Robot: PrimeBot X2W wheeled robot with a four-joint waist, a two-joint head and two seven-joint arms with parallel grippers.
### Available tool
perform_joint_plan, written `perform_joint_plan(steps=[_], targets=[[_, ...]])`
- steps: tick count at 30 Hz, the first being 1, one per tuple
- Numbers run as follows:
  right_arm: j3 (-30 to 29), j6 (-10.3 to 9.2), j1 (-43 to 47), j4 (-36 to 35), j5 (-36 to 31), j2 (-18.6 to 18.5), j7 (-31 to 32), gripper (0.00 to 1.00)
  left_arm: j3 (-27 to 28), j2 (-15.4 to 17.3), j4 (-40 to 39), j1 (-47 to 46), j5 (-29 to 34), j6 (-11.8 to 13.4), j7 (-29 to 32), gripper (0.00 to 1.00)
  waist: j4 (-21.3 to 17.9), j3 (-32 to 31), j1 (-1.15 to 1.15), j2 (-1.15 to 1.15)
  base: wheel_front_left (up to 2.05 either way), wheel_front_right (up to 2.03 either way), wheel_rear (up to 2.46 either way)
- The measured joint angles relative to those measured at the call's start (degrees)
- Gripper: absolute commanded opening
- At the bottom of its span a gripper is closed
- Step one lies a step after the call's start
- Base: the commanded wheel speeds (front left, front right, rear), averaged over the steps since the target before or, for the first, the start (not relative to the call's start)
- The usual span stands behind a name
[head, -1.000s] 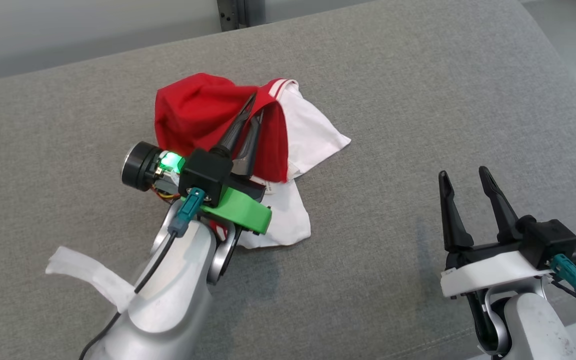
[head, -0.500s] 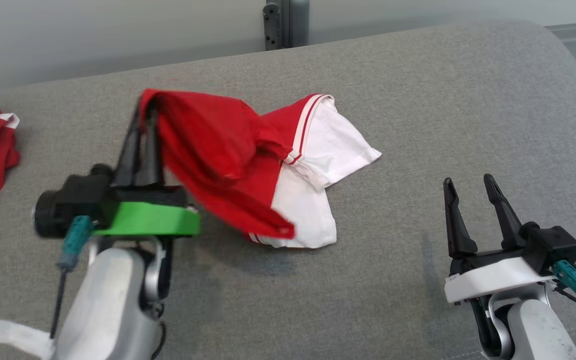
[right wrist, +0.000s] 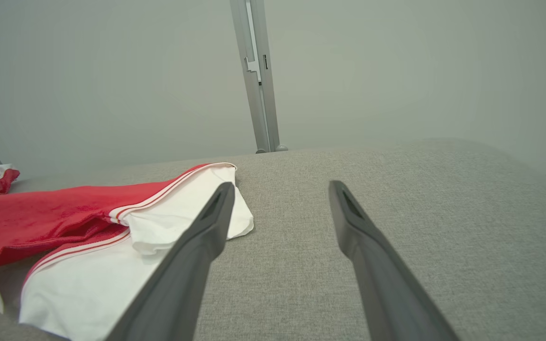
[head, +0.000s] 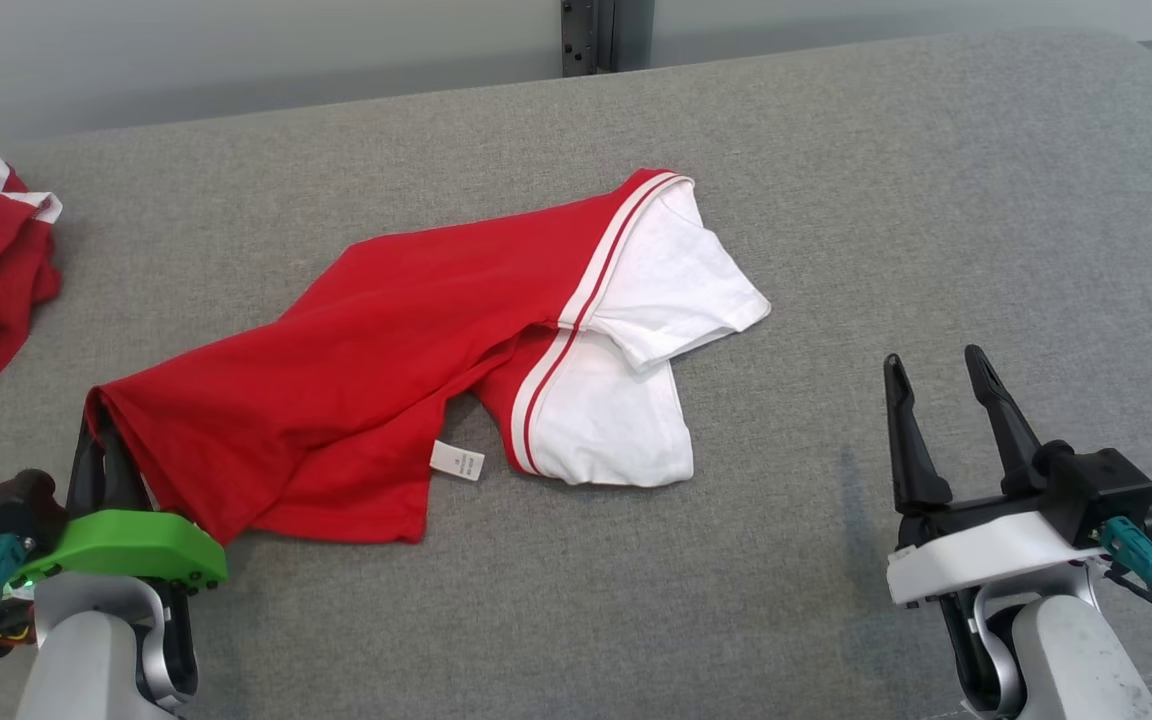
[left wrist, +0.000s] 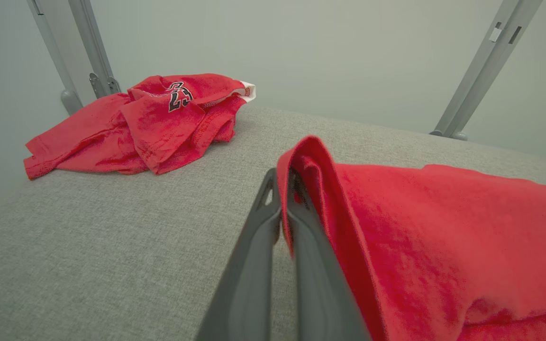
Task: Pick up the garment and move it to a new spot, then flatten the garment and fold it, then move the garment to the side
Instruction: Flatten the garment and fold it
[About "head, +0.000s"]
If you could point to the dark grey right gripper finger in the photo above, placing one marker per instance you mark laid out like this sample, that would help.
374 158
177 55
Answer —
911 460
1011 440

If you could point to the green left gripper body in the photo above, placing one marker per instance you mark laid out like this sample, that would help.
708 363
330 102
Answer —
136 545

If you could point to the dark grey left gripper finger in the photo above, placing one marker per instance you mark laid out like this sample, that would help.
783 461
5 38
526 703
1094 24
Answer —
121 485
86 480

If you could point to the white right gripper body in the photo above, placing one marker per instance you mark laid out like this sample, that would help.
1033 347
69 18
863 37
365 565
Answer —
986 555

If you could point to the red white basketball jersey shirt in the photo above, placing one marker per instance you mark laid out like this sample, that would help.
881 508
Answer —
356 350

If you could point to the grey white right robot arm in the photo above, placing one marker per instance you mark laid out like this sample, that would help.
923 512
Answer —
1076 660

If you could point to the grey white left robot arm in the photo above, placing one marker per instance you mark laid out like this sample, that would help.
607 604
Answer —
86 650

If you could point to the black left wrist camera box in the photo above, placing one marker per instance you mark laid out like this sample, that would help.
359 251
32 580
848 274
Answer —
11 505

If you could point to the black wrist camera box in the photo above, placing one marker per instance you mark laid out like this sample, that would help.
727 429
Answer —
1101 490
11 505

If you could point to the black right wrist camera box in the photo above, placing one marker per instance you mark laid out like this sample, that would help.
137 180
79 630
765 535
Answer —
1101 490

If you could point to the grey post with rounded foot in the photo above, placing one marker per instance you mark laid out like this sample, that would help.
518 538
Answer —
634 30

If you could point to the grey post with hinge bracket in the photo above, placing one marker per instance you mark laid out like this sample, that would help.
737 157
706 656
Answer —
581 35

